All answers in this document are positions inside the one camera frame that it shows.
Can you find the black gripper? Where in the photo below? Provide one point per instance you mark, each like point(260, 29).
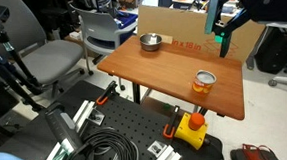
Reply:
point(272, 2)

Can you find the small grey cube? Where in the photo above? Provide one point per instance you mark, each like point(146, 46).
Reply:
point(153, 38)

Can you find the silver metal bowl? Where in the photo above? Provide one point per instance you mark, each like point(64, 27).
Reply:
point(148, 46)

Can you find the brown cardboard box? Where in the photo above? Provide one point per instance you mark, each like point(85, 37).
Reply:
point(180, 24)

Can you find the orange tin can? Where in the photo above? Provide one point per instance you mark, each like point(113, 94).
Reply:
point(204, 84)

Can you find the black office chair white base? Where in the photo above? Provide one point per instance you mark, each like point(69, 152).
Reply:
point(277, 53)

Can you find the blue plastic bin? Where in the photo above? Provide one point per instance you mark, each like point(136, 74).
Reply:
point(128, 19)

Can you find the black table leg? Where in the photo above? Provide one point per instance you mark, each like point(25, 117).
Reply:
point(136, 93)

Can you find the yellow emergency stop red button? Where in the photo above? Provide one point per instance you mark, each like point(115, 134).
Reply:
point(191, 130)

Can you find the orange black clamp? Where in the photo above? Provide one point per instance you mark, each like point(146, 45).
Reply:
point(171, 123)
point(106, 94)

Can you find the white plastic chair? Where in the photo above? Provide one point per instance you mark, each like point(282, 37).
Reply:
point(103, 29)

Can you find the red black bag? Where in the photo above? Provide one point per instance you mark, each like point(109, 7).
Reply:
point(253, 155)

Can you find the grey padded office chair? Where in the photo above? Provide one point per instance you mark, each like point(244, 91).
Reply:
point(48, 59)

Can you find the black power supply box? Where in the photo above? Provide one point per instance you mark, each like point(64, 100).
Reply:
point(64, 128)

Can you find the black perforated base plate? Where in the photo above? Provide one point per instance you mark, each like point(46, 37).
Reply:
point(136, 120)

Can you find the white aluminium rail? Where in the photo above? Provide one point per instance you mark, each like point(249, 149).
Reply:
point(82, 115)
point(166, 158)

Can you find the black camera tripod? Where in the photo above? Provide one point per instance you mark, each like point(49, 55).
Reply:
point(12, 61)

